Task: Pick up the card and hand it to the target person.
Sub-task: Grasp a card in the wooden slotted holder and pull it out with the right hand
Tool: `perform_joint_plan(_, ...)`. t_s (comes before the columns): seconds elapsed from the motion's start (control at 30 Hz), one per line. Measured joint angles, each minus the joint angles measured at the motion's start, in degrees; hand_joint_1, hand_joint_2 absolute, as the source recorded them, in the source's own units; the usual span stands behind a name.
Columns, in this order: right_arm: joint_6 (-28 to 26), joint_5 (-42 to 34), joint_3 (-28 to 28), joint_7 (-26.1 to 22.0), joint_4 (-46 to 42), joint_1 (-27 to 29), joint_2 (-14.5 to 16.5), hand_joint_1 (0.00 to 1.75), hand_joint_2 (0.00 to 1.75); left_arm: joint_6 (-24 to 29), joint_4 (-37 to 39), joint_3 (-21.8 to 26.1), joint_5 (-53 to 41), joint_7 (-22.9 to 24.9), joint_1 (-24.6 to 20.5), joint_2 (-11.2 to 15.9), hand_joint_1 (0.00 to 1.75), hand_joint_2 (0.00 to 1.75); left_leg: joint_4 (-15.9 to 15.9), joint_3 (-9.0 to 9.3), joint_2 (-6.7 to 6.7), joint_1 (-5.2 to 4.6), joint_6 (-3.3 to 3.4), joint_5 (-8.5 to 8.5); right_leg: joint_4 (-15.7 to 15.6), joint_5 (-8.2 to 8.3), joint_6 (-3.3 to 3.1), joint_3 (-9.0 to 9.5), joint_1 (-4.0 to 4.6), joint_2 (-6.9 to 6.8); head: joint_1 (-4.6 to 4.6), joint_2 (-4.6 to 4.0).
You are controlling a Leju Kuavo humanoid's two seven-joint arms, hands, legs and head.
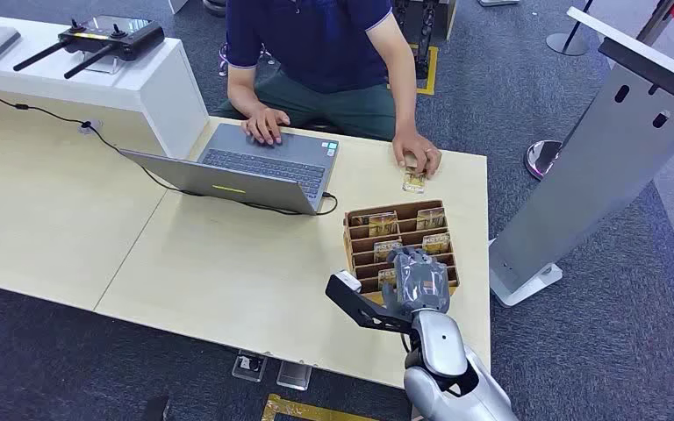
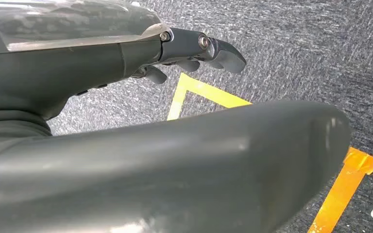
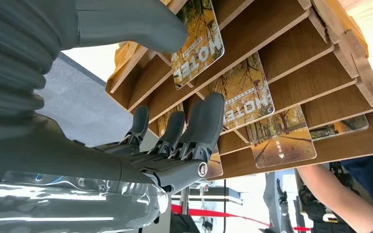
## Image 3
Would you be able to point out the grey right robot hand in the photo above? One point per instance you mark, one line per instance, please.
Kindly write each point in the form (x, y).
(61, 154)

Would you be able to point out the autumn tree print card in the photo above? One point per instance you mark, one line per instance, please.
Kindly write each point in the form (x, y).
(337, 128)
(247, 96)
(213, 165)
(283, 141)
(199, 45)

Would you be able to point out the wooden card rack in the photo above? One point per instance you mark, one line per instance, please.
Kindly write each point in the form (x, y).
(286, 45)

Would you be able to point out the red barrier tape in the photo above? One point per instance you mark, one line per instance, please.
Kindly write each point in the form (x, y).
(205, 213)

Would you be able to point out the grey background robot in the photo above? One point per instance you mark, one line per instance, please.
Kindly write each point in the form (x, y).
(278, 205)

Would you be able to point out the black machine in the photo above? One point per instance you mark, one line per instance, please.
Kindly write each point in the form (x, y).
(315, 210)

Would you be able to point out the grey metal post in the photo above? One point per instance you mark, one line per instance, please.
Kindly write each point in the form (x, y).
(184, 201)

